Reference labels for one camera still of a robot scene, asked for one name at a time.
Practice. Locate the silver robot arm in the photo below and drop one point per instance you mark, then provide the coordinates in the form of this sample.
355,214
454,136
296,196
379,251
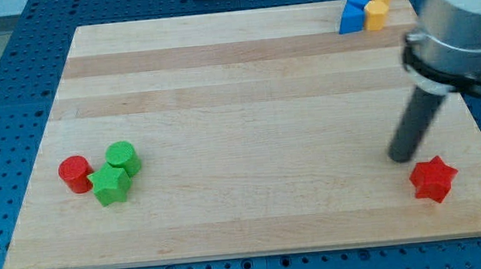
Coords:
443,52

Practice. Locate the green star block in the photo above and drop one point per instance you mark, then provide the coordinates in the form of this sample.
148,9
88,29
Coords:
110,185

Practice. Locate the red star block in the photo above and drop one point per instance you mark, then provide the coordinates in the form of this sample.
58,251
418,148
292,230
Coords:
433,180

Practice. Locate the wooden board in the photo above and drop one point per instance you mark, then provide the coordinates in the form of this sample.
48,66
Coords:
260,132

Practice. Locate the green cylinder block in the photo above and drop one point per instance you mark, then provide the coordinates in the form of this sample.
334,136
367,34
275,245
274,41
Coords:
122,154

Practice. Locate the front blue block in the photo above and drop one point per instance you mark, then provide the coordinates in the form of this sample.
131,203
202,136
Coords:
351,20

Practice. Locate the red cylinder block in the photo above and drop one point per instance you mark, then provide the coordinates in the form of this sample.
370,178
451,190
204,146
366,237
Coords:
74,171

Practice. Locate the front yellow block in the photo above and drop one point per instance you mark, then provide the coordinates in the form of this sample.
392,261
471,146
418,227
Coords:
375,15

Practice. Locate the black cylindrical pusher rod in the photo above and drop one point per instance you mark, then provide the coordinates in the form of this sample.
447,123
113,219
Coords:
416,119

